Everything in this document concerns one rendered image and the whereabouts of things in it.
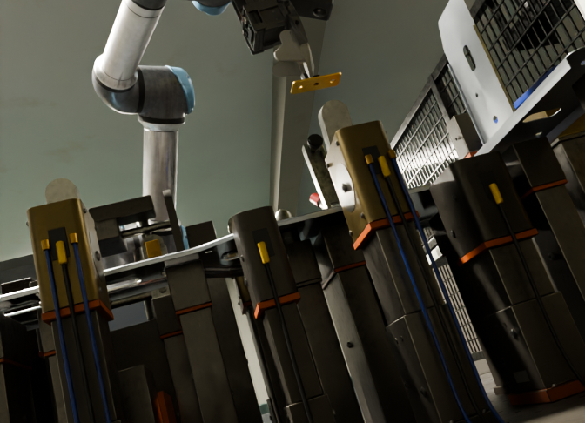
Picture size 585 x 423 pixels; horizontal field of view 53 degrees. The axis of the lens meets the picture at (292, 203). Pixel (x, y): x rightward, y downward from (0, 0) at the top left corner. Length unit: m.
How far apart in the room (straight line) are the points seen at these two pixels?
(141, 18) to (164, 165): 0.44
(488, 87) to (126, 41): 0.70
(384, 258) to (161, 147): 0.95
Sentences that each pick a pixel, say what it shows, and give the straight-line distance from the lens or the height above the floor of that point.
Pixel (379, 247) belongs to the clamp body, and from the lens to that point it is 0.65.
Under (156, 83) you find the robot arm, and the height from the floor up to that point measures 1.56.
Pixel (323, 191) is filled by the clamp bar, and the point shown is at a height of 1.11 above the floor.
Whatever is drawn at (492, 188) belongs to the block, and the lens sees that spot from 0.72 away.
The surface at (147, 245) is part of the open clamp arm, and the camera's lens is 1.02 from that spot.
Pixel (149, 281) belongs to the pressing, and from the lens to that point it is 0.91.
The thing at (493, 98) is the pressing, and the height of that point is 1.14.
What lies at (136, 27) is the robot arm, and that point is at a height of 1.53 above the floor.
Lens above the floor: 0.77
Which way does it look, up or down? 18 degrees up
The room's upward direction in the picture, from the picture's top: 17 degrees counter-clockwise
